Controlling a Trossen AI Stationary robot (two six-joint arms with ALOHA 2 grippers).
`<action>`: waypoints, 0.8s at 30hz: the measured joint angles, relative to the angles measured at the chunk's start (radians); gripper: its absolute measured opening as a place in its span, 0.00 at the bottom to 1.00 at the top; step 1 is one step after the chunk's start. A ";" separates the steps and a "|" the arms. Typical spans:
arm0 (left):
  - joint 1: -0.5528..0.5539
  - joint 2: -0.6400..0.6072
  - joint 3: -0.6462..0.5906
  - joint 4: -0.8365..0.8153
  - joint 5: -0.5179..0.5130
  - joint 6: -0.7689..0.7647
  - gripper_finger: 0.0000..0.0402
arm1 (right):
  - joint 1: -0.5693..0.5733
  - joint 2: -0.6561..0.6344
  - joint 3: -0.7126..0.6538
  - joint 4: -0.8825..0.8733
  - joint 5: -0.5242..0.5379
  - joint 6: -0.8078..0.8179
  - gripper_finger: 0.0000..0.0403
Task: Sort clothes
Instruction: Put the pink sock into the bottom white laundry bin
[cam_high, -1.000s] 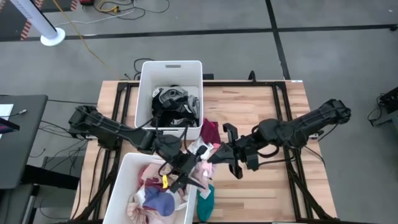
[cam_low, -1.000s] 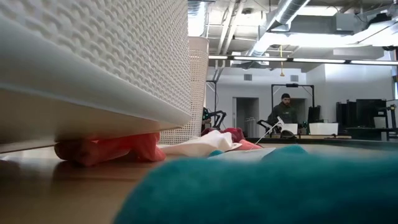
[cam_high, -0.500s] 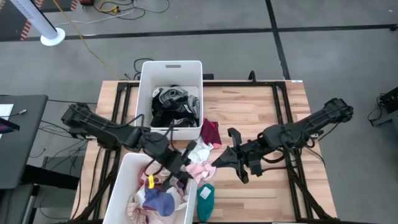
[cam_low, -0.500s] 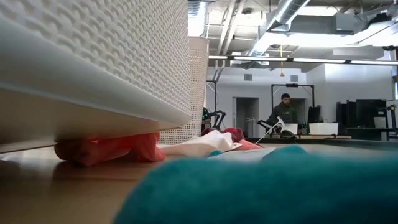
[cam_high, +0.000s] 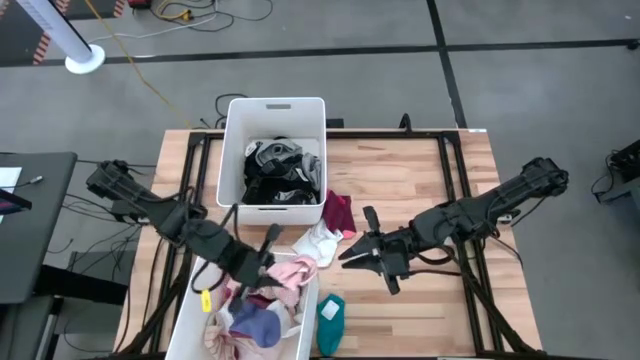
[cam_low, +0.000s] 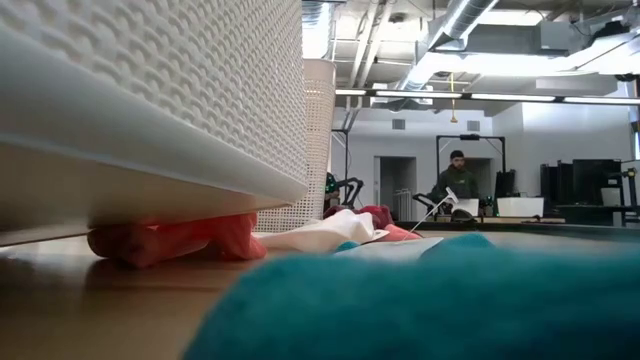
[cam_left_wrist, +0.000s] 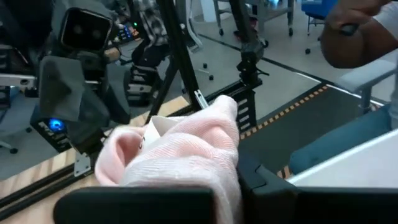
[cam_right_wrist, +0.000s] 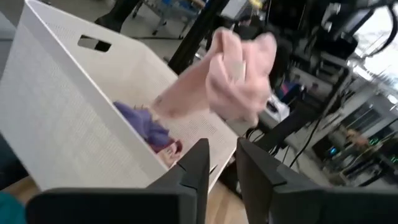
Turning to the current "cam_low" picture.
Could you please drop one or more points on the small crimson garment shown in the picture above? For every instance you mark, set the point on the small crimson garment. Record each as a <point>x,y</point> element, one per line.
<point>375,214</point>

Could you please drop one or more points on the black background robot arm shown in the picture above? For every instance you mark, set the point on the black background robot arm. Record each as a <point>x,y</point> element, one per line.
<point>350,187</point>
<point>425,200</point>

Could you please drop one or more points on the white garment with tag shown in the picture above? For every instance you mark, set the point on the white garment with tag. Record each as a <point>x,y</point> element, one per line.
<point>330,232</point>

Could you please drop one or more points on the white perforated plastic bin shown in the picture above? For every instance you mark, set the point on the white perforated plastic bin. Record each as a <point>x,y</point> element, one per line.
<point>320,125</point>
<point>150,75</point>

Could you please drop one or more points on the small coral pink garment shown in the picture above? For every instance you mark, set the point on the small coral pink garment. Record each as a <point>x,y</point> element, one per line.
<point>400,233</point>

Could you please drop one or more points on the person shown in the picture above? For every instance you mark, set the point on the person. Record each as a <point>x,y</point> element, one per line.
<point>457,180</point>

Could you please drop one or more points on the white background container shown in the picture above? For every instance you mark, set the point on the white background container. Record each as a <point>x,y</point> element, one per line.
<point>467,206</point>
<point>520,206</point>

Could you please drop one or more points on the teal garment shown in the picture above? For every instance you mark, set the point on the teal garment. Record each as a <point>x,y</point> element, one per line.
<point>400,310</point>

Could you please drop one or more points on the black metal stand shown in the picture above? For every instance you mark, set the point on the black metal stand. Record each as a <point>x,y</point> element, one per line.
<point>470,136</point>

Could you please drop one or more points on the coral red garment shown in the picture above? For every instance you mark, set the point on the coral red garment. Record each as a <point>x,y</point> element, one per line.
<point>175,240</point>

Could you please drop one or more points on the wooden background table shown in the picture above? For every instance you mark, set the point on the wooden background table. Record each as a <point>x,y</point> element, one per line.
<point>515,220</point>

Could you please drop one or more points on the grey ceiling unit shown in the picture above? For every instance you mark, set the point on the grey ceiling unit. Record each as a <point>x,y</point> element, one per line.
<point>560,37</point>

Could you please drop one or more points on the grey wall vent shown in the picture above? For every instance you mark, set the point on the grey wall vent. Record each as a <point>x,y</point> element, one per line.
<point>398,124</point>
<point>473,125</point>

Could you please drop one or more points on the black ceiling light rail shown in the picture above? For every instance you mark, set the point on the black ceiling light rail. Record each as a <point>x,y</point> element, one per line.
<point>510,97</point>

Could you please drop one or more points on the silver ventilation duct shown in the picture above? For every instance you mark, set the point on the silver ventilation duct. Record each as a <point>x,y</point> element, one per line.
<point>462,20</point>

